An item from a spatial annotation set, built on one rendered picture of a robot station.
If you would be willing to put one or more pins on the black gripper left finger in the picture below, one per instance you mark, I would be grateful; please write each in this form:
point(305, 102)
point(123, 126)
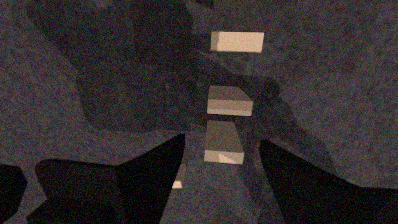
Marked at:
point(137, 189)

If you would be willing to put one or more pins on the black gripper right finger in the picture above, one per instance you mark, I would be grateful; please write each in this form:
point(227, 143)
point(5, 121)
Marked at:
point(306, 194)

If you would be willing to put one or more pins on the beige domino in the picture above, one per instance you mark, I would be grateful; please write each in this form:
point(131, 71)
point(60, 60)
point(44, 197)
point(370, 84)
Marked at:
point(178, 182)
point(236, 43)
point(226, 4)
point(229, 100)
point(222, 143)

